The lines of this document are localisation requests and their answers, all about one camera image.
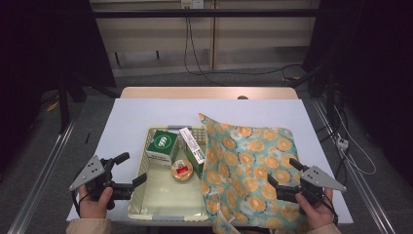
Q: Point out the black horizontal bar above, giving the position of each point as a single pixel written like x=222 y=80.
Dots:
x=201 y=13

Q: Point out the green square box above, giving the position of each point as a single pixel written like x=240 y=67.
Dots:
x=162 y=143

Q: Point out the pale green plastic basket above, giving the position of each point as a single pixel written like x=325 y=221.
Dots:
x=168 y=198

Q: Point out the metal floor rail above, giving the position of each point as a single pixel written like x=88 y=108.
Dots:
x=42 y=177
x=360 y=185

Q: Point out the yellow floor tape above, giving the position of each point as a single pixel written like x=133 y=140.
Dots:
x=53 y=106

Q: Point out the white wall socket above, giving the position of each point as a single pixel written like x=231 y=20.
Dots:
x=193 y=3

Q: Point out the orange floral cloth bag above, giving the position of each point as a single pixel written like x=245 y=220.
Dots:
x=246 y=152

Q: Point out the person's right hand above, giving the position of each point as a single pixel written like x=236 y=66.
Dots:
x=319 y=214

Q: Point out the black metal stand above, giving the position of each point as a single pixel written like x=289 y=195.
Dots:
x=329 y=94
x=64 y=104

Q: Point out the white table cover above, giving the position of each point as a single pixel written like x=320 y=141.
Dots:
x=156 y=112

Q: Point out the person's left hand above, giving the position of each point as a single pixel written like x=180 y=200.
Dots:
x=92 y=208

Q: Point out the dark curtain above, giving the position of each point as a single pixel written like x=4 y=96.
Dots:
x=45 y=42
x=373 y=48

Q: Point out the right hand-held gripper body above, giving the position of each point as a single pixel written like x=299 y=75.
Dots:
x=318 y=180

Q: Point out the green and white long box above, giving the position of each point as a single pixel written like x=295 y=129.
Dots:
x=193 y=148

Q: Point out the dark round table grommet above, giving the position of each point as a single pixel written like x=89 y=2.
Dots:
x=242 y=97

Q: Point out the white power strip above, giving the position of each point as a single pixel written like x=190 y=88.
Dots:
x=343 y=143

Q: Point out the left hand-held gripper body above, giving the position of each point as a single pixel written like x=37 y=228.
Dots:
x=89 y=174

